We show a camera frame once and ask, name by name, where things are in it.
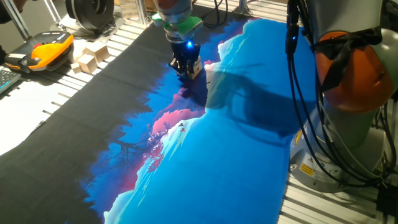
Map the orange black teach pendant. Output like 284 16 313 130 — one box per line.
4 30 75 74

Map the large wooden cube block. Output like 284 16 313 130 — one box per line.
83 41 111 64

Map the green wrist mount plate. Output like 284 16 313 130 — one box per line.
150 12 204 36

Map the black computer keyboard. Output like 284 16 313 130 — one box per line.
0 68 22 94

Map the aluminium post beside container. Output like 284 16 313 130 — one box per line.
136 0 150 26

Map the thin metal rod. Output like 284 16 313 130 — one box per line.
43 0 62 23

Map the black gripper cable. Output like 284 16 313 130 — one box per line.
200 0 229 29

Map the black strap on orange joint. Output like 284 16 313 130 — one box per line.
312 26 384 93

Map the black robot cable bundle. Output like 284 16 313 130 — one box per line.
284 0 398 189

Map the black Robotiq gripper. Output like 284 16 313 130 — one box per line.
168 37 202 80

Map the black round spool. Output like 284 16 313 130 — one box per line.
64 0 116 32

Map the wooden Jenga block tower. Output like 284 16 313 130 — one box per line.
178 58 203 81

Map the person's forearm black sleeve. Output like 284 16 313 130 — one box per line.
0 0 29 24

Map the pale wooden block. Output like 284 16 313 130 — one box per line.
72 39 88 63

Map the aluminium post with foot bracket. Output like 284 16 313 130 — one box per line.
232 0 253 16

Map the blue landscape print cloth mat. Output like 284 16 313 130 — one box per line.
0 6 318 224

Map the medium wooden cube block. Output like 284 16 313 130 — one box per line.
76 54 98 75

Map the translucent beige container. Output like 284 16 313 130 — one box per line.
119 0 140 20

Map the slanted aluminium frame post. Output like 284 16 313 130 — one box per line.
1 0 32 41

